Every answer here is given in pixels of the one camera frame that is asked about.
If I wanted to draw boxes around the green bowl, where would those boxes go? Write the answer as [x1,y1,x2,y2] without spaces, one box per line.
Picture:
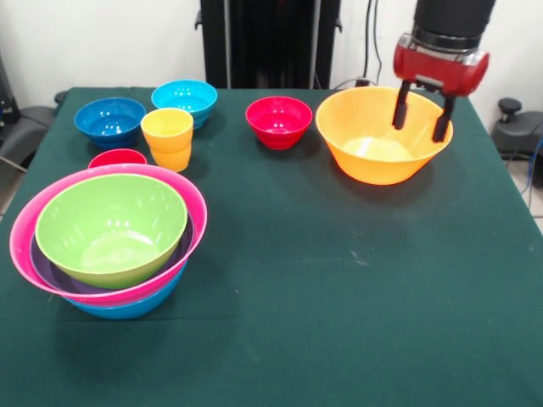
[34,173,189,291]

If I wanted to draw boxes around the large light blue bowl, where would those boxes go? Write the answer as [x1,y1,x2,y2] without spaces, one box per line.
[63,262,188,321]

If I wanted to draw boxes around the dark green tablecloth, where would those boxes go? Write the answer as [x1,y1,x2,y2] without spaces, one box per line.
[0,86,543,407]

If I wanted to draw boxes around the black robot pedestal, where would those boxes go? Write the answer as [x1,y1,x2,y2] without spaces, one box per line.
[194,0,355,90]

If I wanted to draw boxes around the black knobbed device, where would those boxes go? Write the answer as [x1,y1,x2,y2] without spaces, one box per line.
[490,98,543,190]

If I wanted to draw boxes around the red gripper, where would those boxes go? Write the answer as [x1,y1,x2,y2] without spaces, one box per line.
[391,32,491,143]

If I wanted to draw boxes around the large pink bowl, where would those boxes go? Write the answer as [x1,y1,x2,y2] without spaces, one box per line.
[8,163,209,309]

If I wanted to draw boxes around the yellow cup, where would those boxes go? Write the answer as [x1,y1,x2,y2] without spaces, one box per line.
[140,107,195,173]

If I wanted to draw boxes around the small dark blue bowl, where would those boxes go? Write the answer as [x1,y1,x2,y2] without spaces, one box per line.
[74,97,148,149]

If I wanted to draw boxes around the large orange bowl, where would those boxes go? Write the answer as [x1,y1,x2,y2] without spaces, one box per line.
[315,86,455,187]

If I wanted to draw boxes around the black chair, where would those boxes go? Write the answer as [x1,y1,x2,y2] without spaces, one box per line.
[0,53,59,173]

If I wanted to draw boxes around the black wall cable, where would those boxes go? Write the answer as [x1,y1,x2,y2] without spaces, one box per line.
[330,0,385,90]

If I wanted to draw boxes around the purple bowl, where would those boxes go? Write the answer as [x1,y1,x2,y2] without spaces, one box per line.
[29,211,195,297]

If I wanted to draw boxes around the small light blue bowl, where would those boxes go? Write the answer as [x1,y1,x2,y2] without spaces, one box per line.
[150,79,219,131]

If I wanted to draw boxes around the red cup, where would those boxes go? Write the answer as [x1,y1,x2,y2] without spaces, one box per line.
[87,148,148,170]

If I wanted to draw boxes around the small red bowl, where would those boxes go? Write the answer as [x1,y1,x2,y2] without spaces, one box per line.
[244,96,314,151]

